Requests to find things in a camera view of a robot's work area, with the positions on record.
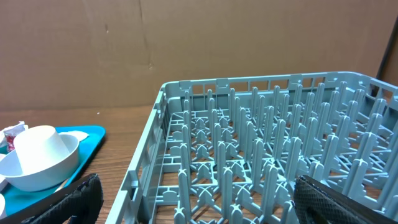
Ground white napkin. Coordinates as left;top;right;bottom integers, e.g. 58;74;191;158
1;121;28;147

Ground grey dish rack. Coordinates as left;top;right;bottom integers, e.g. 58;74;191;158
106;72;397;223

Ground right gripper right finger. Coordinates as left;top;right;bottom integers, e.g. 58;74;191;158
294;175;397;224

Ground teal serving tray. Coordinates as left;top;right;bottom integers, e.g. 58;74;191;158
1;125;106;216

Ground white paper cup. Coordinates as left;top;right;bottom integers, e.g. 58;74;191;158
13;125;69;174

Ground large white plate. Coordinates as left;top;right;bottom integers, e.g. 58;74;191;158
0;154;8;191

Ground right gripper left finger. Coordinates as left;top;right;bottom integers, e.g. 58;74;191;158
1;173;104;224

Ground grey bowl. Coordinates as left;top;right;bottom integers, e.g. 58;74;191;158
1;134;80;192

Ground red snack wrapper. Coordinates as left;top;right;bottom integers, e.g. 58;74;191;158
4;125;25;152

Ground small white plate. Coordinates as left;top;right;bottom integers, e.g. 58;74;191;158
0;194;7;219

